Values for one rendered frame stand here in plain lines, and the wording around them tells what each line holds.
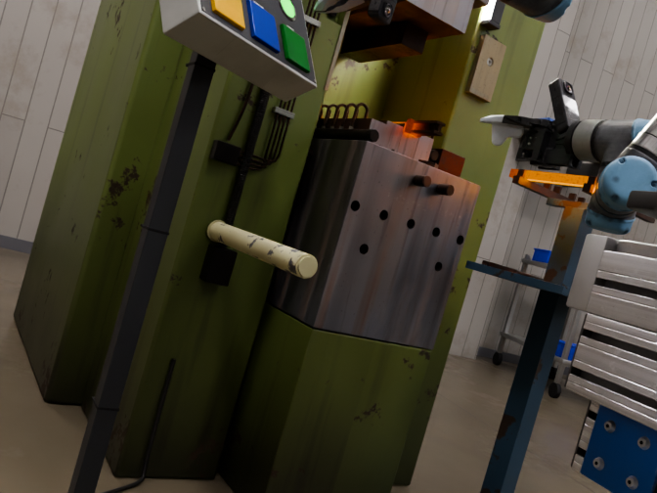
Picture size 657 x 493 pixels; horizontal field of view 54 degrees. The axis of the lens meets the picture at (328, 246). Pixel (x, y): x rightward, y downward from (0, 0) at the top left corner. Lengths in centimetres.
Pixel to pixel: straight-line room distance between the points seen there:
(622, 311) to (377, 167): 86
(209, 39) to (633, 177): 69
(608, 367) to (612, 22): 609
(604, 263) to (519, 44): 137
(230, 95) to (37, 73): 323
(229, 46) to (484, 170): 107
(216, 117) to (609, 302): 103
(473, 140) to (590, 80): 460
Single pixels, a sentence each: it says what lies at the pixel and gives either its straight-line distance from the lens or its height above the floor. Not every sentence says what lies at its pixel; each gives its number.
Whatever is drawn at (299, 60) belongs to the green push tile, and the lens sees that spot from 126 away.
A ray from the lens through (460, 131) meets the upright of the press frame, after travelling 192.
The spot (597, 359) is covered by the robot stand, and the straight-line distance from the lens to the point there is 76.
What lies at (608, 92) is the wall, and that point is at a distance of 667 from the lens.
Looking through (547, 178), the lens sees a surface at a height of 98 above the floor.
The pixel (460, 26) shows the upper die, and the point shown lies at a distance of 174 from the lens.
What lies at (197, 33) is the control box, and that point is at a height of 94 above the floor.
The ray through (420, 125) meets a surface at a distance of 160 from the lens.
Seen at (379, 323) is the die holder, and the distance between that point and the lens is 158.
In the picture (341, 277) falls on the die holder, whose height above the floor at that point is 60.
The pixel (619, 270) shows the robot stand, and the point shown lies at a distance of 77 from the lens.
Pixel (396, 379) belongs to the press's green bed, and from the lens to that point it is 166.
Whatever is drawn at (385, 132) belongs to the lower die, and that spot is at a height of 96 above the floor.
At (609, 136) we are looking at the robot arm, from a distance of 119.
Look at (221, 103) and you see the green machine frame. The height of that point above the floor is 91.
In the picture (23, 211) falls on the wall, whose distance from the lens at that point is 468.
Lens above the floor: 69
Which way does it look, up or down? 1 degrees down
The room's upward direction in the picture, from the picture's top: 16 degrees clockwise
